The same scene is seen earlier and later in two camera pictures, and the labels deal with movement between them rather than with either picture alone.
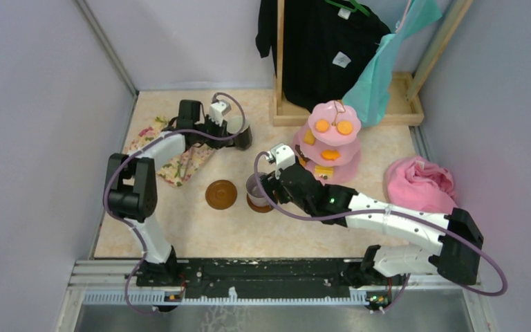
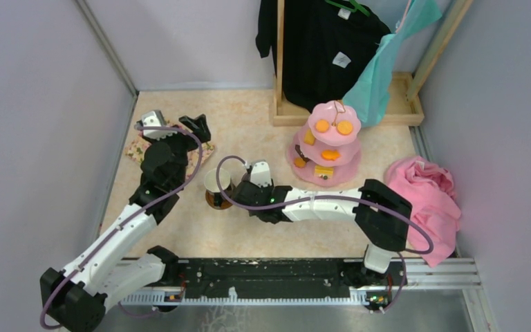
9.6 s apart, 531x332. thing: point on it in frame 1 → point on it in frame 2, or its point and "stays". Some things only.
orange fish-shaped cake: x=330 y=154 stays
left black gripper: x=220 y=131 → x=198 y=125
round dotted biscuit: x=345 y=127 stays
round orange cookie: x=322 y=125 stays
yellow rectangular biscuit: x=309 y=137 stays
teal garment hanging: x=368 y=92 stays
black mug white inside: x=239 y=131 → x=211 y=184
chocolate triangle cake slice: x=300 y=152 stays
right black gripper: x=270 y=184 → x=269 y=188
